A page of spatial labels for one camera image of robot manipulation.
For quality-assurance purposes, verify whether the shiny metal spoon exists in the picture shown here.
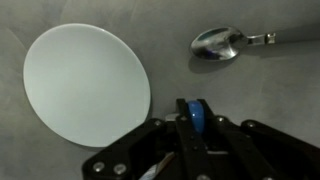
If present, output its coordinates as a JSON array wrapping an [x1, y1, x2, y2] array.
[[189, 23, 320, 62]]

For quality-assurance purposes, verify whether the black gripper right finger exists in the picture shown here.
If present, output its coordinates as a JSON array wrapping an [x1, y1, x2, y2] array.
[[197, 98, 320, 180]]

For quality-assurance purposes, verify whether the white round plate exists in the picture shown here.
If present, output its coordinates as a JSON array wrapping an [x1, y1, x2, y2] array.
[[23, 23, 152, 148]]

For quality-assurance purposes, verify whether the blue mug cream inside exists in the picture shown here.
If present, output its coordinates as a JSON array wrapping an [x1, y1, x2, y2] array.
[[139, 99, 206, 180]]

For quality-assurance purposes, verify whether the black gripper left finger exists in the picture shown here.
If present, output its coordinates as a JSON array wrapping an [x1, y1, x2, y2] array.
[[82, 98, 214, 180]]

